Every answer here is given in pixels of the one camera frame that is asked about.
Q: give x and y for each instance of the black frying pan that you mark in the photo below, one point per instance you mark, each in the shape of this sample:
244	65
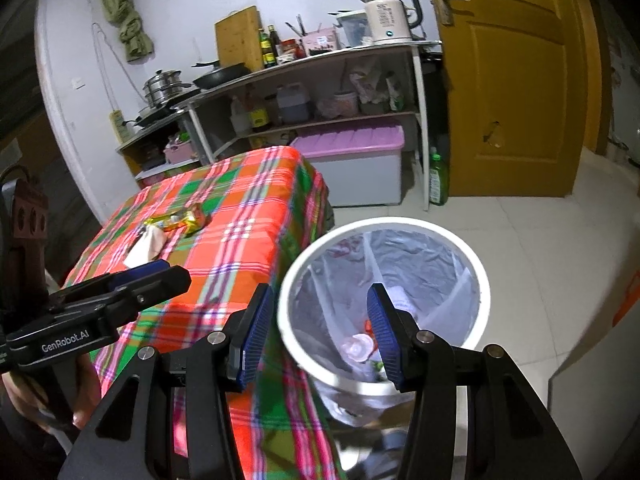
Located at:
220	76

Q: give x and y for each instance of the yellow power strip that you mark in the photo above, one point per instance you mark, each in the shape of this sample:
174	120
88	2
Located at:
119	127

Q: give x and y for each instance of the white electric kettle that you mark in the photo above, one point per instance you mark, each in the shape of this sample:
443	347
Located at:
387	20

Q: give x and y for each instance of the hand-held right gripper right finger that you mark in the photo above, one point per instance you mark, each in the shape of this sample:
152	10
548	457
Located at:
382	330

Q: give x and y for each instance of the red-lid jar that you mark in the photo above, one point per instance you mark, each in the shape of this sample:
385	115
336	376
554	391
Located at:
290	49

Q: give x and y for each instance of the black induction cooker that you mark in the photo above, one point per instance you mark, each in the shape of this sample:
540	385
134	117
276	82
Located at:
160	112

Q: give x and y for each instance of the plaid tablecloth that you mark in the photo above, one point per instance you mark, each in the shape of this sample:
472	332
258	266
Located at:
240	195

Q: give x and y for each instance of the green and white packet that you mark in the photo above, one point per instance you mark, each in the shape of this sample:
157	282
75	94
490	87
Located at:
396	95

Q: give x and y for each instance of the yellow-label bottle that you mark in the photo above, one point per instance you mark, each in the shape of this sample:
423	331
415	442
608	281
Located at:
259	119

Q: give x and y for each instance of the person's left hand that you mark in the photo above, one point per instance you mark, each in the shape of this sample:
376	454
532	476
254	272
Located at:
87	390

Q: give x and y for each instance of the clear plastic container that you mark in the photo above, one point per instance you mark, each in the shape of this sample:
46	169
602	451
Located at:
352	27

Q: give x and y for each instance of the white plastic bottle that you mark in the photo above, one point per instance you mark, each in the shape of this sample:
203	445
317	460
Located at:
241	120

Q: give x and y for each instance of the pink basket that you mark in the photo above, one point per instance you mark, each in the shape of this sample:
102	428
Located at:
180	154

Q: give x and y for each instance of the yellow snack wrapper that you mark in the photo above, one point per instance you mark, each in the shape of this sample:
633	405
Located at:
180	220

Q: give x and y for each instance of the wooden cutting board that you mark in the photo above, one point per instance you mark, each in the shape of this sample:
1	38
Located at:
237	40

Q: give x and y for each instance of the steel steamer pot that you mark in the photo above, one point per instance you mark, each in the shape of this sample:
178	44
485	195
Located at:
162	87

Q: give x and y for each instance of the white kitchen shelf unit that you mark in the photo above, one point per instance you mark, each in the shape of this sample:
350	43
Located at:
300	62

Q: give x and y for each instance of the small white shelf unit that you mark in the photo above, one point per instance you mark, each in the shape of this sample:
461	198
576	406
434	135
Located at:
135	142

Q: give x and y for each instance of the yellow wooden door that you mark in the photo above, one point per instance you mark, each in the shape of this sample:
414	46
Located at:
525	85

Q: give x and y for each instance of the pink plastic container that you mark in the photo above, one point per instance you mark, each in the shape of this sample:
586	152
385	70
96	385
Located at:
340	105

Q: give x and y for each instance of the green plastic bottle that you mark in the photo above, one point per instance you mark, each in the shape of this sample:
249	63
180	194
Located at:
438	180

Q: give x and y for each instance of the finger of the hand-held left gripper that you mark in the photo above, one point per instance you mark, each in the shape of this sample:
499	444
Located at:
145	269
160	282

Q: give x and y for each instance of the beige paper wrapper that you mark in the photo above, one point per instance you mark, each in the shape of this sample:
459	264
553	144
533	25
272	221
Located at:
147	245

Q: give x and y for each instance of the plastic jug with dark liquid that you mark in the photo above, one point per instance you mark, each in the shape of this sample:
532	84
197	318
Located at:
295	107

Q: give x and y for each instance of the storage box with purple lid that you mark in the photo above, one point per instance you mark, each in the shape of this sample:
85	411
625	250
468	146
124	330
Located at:
350	175

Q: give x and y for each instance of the white plastic bag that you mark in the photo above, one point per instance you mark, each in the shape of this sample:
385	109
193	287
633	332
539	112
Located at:
367	85

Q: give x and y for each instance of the pink utensil holder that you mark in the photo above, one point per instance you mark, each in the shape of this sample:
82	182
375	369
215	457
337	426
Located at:
320	40

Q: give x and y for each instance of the green glass bottle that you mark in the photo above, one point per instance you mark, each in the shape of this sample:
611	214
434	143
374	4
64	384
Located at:
264	52

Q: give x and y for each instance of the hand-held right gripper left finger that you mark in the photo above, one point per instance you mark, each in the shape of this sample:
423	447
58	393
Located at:
252	335

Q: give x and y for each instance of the white round bin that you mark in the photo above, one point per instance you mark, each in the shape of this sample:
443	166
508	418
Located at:
385	223

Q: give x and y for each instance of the translucent bin liner bag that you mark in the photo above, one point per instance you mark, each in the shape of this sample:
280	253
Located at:
425	270

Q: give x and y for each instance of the green hanging cloth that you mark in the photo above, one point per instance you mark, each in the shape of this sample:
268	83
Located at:
132	35

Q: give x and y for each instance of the dark sauce bottle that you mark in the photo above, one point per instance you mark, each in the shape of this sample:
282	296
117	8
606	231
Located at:
275	47

